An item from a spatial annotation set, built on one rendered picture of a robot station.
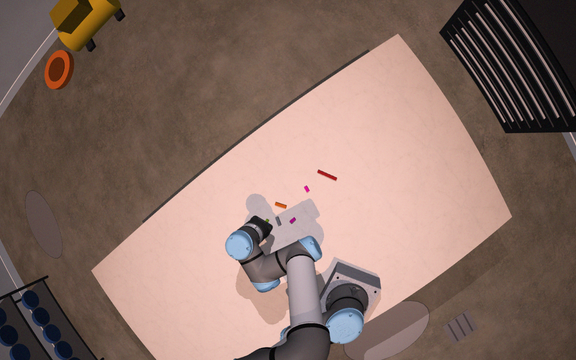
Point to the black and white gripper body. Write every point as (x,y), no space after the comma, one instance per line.
(261,226)

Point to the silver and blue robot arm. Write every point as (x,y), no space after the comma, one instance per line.
(311,332)

